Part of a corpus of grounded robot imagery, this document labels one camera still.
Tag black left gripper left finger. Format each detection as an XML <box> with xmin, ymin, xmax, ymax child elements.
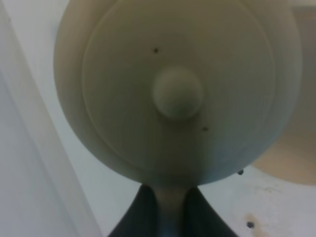
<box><xmin>110</xmin><ymin>185</ymin><xmax>158</xmax><ymax>237</ymax></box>

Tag beige round teapot saucer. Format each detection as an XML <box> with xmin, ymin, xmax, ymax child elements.
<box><xmin>253</xmin><ymin>5</ymin><xmax>316</xmax><ymax>186</ymax></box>

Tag beige ceramic teapot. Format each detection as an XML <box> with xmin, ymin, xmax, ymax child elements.
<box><xmin>53</xmin><ymin>0</ymin><xmax>304</xmax><ymax>215</ymax></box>

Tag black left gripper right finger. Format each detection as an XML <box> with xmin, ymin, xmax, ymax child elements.
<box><xmin>184</xmin><ymin>187</ymin><xmax>237</xmax><ymax>237</ymax></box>

